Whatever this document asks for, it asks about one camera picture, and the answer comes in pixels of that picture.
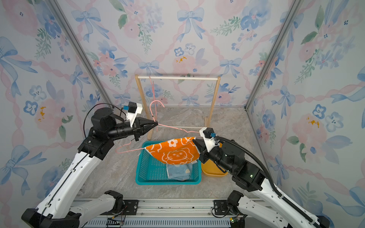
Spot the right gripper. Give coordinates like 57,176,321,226
194,136,235,175

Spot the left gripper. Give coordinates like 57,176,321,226
109,118,159,142

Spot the pink hanger with orange towel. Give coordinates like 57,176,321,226
116,100,199,154

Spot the orange patterned towel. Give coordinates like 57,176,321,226
145,137,200,165

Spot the light blue towel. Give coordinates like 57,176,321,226
166,163,193,181

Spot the pink hanger with blue towel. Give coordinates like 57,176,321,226
149,76,156,102

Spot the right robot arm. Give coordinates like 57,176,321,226
193,136,330,228

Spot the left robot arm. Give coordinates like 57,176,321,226
21,102,158,228

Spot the wooden hanger rack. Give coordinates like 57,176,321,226
135,75,221,129

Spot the yellow plastic tray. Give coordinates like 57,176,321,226
202,160,228,177

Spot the teal plastic basket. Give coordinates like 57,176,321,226
136,141,202,185

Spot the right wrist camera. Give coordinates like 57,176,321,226
199,127,219,153

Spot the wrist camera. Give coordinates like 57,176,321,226
199,127,219,153
123,102,143,127

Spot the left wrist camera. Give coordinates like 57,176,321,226
123,102,143,127

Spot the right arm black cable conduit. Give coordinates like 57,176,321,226
215,136,321,228

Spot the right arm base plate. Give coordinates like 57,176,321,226
212,199,242,217

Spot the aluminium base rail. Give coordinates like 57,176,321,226
69,197,271,228

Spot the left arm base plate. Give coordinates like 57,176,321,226
102,199,139,216

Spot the left aluminium corner post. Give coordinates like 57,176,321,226
45,0,112,104

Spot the aluminium corner post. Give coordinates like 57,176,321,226
244,0,304,109
45,0,112,104

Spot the right aluminium corner post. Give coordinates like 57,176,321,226
244,0,304,109

